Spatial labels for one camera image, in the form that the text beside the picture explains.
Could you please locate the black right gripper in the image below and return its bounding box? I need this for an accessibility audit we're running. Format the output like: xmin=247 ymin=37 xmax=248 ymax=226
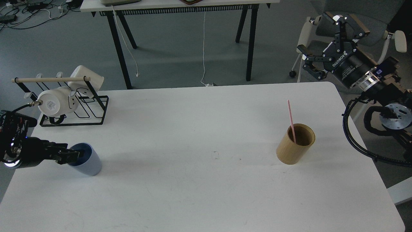
xmin=297 ymin=12 xmax=379 ymax=90

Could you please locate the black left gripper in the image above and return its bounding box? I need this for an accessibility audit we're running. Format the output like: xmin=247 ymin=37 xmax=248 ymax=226
xmin=1 ymin=137 xmax=84 ymax=169

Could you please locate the blue plastic cup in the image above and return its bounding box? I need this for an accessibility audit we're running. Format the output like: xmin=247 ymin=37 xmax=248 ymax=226
xmin=68 ymin=143 xmax=102 ymax=176

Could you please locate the pink chopstick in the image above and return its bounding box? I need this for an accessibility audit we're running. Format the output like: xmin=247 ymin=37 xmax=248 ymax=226
xmin=287 ymin=99 xmax=297 ymax=144

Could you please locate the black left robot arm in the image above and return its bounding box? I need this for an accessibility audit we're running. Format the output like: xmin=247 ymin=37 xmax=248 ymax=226
xmin=0 ymin=100 xmax=85 ymax=169

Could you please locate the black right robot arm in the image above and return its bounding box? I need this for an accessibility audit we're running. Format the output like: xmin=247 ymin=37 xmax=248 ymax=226
xmin=297 ymin=12 xmax=411 ymax=167

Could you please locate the grey office chair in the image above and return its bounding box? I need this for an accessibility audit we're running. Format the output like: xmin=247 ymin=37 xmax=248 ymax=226
xmin=297 ymin=0 xmax=404 ymax=93

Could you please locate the white mug front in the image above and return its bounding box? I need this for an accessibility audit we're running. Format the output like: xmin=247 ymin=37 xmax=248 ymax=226
xmin=37 ymin=87 xmax=79 ymax=118

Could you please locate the white mug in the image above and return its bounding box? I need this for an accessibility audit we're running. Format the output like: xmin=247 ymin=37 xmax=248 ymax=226
xmin=67 ymin=65 xmax=105 ymax=99
xmin=37 ymin=87 xmax=79 ymax=118

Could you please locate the white mug rear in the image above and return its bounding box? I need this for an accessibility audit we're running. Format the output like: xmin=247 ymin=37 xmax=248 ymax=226
xmin=67 ymin=65 xmax=105 ymax=99

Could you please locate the white background table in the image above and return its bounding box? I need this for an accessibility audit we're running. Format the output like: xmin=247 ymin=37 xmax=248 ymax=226
xmin=80 ymin=0 xmax=280 ymax=90

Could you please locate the bamboo cylinder holder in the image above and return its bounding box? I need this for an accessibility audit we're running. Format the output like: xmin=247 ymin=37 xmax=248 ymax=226
xmin=276 ymin=123 xmax=315 ymax=165

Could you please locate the black wire mug rack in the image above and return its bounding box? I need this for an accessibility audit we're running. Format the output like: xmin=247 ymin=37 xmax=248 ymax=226
xmin=12 ymin=67 xmax=109 ymax=127

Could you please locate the white power cable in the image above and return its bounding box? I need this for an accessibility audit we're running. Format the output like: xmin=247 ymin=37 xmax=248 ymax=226
xmin=200 ymin=11 xmax=214 ymax=87

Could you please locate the floor cable bundle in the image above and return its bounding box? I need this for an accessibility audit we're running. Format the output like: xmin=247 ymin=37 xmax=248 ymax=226
xmin=0 ymin=0 xmax=84 ymax=31

